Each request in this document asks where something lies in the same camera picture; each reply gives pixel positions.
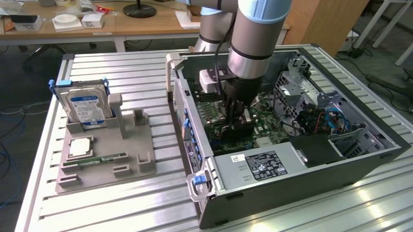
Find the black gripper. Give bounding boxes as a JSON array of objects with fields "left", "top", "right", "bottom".
[{"left": 222, "top": 77, "right": 263, "bottom": 129}]

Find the graphics card with metal bracket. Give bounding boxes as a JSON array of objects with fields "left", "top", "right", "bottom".
[{"left": 209, "top": 106, "right": 258, "bottom": 144}]

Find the black RAM slot bank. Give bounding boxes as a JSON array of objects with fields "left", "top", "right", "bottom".
[{"left": 193, "top": 91, "right": 223, "bottom": 102}]

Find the CPU socket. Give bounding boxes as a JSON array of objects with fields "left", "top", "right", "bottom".
[{"left": 206, "top": 102, "right": 227, "bottom": 121}]

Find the perforated metal disk bay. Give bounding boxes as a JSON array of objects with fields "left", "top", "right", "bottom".
[{"left": 273, "top": 70, "right": 323, "bottom": 115}]

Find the green motherboard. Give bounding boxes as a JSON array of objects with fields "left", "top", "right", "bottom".
[{"left": 188, "top": 79, "right": 291, "bottom": 157}]

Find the grey power supply unit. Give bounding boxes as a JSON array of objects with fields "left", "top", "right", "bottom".
[{"left": 213, "top": 141, "right": 307, "bottom": 190}]

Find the black plastic shroud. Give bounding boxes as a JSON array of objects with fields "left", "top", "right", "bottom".
[{"left": 287, "top": 134, "right": 345, "bottom": 169}]

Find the white paper stack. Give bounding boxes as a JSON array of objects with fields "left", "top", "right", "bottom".
[{"left": 175, "top": 10, "right": 203, "bottom": 30}]

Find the brown cardboard box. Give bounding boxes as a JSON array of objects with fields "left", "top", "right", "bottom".
[{"left": 187, "top": 4, "right": 203, "bottom": 16}]

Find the wooden cabinet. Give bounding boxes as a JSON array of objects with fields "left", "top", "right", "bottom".
[{"left": 281, "top": 0, "right": 370, "bottom": 53}]

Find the slanted metal disk bay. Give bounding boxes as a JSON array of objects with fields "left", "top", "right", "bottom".
[{"left": 327, "top": 127, "right": 377, "bottom": 159}]

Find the wooden desk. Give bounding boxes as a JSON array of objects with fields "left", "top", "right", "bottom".
[{"left": 0, "top": 0, "right": 291, "bottom": 53}]

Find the open black PC case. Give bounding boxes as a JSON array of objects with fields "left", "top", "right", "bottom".
[{"left": 164, "top": 43, "right": 413, "bottom": 230}]

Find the black round lamp base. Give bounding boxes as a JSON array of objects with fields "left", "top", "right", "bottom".
[{"left": 123, "top": 0, "right": 158, "bottom": 19}]

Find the hard disk in blue caddy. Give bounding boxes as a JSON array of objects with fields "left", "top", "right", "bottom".
[{"left": 47, "top": 76, "right": 112, "bottom": 131}]

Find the green RAM stick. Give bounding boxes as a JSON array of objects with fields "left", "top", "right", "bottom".
[{"left": 63, "top": 154, "right": 128, "bottom": 168}]

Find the white labelled box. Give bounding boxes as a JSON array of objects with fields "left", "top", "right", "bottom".
[{"left": 80, "top": 13, "right": 106, "bottom": 29}]

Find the silver CPU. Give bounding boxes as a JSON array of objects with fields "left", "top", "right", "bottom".
[{"left": 70, "top": 139, "right": 94, "bottom": 158}]

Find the grey parts rack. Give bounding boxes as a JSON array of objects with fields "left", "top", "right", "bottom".
[{"left": 55, "top": 93, "right": 158, "bottom": 194}]

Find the white round part on box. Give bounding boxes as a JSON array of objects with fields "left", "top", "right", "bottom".
[{"left": 52, "top": 14, "right": 84, "bottom": 32}]

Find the white box with black top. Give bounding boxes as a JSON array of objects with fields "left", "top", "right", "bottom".
[{"left": 9, "top": 14, "right": 44, "bottom": 32}]

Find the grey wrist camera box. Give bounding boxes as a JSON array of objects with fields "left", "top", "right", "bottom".
[{"left": 198, "top": 68, "right": 227, "bottom": 94}]

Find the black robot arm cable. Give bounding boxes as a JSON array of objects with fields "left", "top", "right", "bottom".
[{"left": 213, "top": 14, "right": 237, "bottom": 95}]

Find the red wire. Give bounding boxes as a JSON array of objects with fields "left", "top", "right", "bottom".
[{"left": 314, "top": 110, "right": 323, "bottom": 133}]

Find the blue wire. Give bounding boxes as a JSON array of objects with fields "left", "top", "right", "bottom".
[{"left": 323, "top": 107, "right": 353, "bottom": 133}]

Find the white table frame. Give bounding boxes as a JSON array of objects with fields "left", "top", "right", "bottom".
[{"left": 353, "top": 0, "right": 413, "bottom": 66}]

